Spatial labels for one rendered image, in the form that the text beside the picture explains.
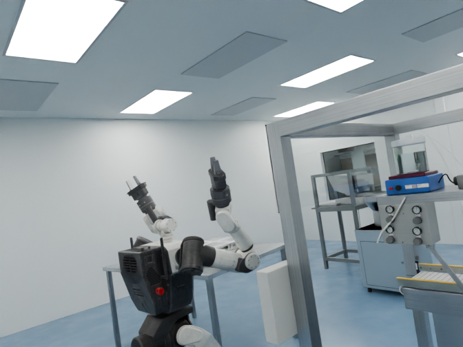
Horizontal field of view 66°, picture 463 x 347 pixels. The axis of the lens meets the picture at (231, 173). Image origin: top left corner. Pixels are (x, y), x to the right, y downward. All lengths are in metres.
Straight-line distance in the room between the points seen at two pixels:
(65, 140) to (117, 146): 0.80
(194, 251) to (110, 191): 4.56
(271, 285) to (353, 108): 0.67
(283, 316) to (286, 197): 0.43
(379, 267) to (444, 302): 2.71
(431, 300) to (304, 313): 0.72
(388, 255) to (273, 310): 3.24
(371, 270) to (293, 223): 3.38
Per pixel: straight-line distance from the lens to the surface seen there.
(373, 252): 4.58
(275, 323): 1.38
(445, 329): 2.02
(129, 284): 1.75
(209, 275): 2.68
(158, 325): 1.73
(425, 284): 1.92
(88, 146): 6.02
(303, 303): 1.40
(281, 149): 1.33
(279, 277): 1.37
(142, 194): 2.06
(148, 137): 6.45
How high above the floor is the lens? 1.50
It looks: 2 degrees up
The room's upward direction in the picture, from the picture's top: 8 degrees counter-clockwise
